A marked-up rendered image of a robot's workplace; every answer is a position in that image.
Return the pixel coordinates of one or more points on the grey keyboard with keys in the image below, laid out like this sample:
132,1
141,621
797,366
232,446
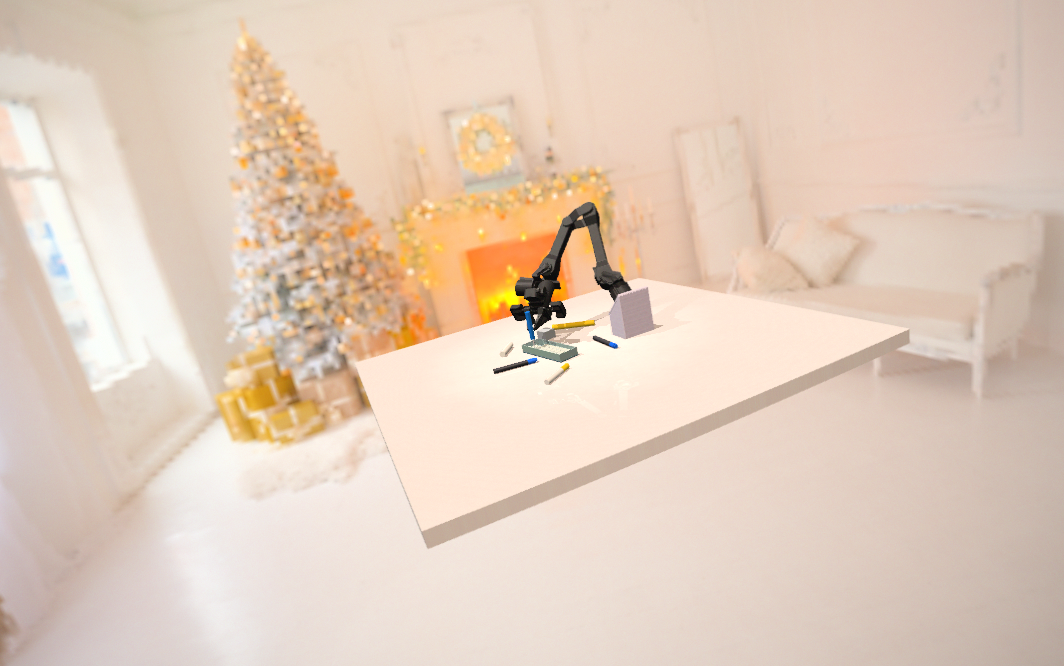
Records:
550,350

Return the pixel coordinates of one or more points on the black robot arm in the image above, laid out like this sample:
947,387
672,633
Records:
535,289

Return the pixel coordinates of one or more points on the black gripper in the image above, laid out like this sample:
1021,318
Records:
543,312

